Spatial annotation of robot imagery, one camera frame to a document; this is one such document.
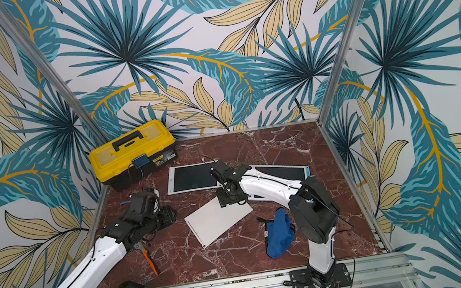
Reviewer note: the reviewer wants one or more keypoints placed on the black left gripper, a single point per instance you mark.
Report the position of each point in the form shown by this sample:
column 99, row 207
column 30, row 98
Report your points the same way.
column 168, row 216

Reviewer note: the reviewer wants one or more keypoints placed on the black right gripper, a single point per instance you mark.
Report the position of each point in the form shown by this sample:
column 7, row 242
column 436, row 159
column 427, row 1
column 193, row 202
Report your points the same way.
column 221, row 176

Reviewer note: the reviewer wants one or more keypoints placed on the white drawing tablet front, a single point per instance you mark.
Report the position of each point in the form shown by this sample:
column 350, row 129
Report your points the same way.
column 211, row 220

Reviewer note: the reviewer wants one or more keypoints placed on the white drawing tablet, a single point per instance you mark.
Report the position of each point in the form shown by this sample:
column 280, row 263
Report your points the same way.
column 191, row 178
column 211, row 220

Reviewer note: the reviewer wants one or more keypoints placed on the blue microfiber cloth black trim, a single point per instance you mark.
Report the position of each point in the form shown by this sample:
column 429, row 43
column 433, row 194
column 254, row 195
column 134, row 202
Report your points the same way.
column 279, row 233

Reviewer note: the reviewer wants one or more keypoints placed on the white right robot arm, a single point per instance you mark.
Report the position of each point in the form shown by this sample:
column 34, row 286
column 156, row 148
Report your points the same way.
column 311, row 205

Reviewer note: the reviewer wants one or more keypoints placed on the white drawing tablet rear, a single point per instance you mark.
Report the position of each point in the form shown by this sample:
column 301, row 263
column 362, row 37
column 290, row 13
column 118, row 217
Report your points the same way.
column 191, row 178

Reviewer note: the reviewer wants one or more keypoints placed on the blue framed drawing tablet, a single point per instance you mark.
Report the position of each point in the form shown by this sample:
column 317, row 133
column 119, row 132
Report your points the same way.
column 284, row 171

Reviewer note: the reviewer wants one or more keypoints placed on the yellow black toolbox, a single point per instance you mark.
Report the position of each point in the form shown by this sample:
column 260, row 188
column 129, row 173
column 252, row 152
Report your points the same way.
column 133, row 156

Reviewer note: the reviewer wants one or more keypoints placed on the orange handled cutter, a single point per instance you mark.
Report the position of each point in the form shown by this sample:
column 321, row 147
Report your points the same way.
column 149, row 259

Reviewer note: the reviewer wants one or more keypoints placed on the left aluminium corner post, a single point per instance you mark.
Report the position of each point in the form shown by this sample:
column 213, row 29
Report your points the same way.
column 26, row 44

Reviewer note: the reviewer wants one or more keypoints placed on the aluminium corner post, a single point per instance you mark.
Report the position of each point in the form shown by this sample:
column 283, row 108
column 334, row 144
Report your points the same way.
column 26, row 44
column 340, row 58

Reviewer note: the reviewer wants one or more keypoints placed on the right aluminium corner post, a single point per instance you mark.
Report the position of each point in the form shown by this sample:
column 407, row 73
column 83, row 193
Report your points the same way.
column 340, row 58

